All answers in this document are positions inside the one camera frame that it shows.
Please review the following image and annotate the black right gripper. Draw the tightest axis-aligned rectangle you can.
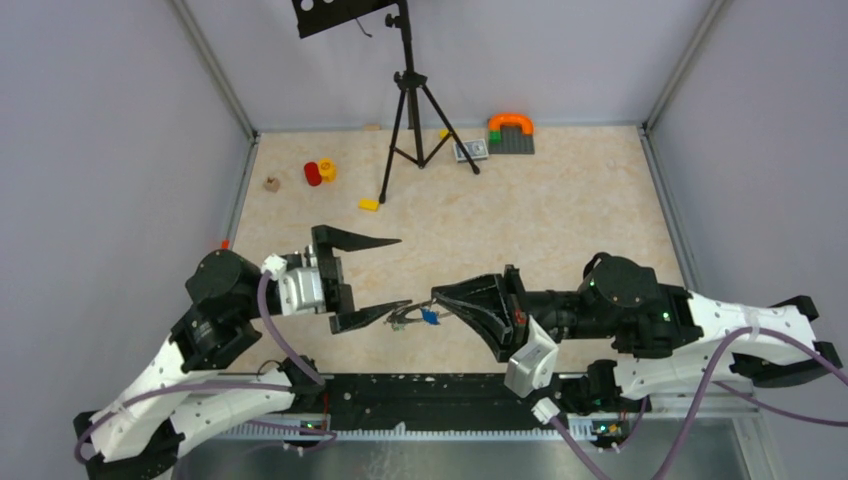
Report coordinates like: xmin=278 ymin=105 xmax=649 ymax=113
xmin=432 ymin=266 xmax=619 ymax=366

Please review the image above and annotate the blue plastic key tag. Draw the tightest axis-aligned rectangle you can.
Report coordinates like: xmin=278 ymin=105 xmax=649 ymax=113
xmin=420 ymin=308 xmax=440 ymax=325

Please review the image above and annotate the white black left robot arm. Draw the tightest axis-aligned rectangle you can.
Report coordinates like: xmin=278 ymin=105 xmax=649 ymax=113
xmin=73 ymin=225 xmax=395 ymax=479

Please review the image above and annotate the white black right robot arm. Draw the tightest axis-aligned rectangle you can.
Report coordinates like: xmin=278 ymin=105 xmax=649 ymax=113
xmin=431 ymin=252 xmax=842 ymax=412

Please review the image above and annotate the yellow lego brick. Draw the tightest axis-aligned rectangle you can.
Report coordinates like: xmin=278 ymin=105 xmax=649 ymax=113
xmin=358 ymin=198 xmax=380 ymax=212

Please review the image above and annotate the red plastic cylinder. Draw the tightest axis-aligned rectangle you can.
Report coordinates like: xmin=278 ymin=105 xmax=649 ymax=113
xmin=303 ymin=162 xmax=323 ymax=187

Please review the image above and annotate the yellow plastic cylinder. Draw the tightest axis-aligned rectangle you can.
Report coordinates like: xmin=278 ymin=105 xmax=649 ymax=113
xmin=318 ymin=158 xmax=337 ymax=183

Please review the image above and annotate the small wooden block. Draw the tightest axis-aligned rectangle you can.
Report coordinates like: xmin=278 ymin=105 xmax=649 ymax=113
xmin=263 ymin=176 xmax=281 ymax=193

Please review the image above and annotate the blue playing card box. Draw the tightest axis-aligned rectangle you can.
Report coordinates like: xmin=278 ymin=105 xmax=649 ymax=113
xmin=453 ymin=139 xmax=489 ymax=163

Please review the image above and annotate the grey lego baseplate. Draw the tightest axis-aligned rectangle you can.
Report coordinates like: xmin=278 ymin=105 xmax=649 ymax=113
xmin=488 ymin=127 xmax=535 ymax=155

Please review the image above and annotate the black tripod stand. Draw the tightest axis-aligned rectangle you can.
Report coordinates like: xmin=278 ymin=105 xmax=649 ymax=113
xmin=378 ymin=1 xmax=481 ymax=205

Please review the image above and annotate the orange plastic arch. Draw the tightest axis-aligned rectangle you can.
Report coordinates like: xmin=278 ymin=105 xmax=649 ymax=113
xmin=488 ymin=113 xmax=535 ymax=135

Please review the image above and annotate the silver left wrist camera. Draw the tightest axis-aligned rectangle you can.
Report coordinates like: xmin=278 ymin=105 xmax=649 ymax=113
xmin=260 ymin=245 xmax=326 ymax=316

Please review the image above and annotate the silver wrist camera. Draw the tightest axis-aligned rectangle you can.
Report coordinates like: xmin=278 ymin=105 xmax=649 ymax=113
xmin=504 ymin=318 xmax=561 ymax=425
xmin=260 ymin=245 xmax=326 ymax=316

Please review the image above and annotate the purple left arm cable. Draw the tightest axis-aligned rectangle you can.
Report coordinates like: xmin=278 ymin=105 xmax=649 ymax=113
xmin=74 ymin=270 xmax=339 ymax=465

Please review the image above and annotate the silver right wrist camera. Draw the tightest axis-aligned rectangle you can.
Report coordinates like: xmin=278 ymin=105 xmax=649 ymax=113
xmin=504 ymin=318 xmax=561 ymax=425

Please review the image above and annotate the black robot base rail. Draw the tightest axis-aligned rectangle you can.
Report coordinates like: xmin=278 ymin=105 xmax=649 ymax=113
xmin=274 ymin=352 xmax=654 ymax=444

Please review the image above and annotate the black perforated mount plate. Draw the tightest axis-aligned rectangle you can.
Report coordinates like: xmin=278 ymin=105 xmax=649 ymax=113
xmin=291 ymin=0 xmax=402 ymax=39

